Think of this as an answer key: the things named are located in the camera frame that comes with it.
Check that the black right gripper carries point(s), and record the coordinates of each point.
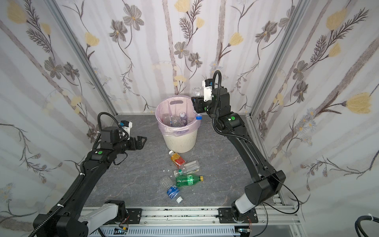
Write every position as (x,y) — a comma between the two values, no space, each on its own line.
(197,104)

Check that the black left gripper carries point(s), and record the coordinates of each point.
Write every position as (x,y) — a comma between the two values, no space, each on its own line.
(134,143)

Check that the clear bottle purple label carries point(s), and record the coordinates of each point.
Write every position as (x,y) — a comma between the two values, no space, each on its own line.
(183,118)

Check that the clear bottle light blue label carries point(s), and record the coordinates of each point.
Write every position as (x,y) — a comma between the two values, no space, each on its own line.
(176,121)

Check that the clear bottle blue round logo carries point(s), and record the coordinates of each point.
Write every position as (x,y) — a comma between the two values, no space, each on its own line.
(197,92)

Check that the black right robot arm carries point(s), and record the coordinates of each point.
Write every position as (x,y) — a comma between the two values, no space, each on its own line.
(266,180)

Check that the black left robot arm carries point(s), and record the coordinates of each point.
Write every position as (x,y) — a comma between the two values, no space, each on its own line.
(63,220)

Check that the pink plastic bin liner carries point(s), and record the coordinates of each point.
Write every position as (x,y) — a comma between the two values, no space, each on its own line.
(174,105)

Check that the white ribbed waste bin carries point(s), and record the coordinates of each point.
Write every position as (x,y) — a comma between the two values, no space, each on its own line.
(181,144)

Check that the orange drink bottle red label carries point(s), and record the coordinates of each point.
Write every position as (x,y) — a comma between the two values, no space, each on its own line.
(176,158)

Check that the clear square bottle centre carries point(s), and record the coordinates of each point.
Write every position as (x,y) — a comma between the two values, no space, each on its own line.
(187,168)

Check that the green bottle yellow cap centre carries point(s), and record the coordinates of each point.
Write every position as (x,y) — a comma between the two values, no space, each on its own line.
(188,180)

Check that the clear bottle blue label front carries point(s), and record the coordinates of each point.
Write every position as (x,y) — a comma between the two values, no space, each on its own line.
(171,189)

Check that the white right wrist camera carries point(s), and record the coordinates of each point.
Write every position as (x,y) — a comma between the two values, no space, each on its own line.
(207,86)

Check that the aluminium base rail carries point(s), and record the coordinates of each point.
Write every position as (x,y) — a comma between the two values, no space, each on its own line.
(204,221)

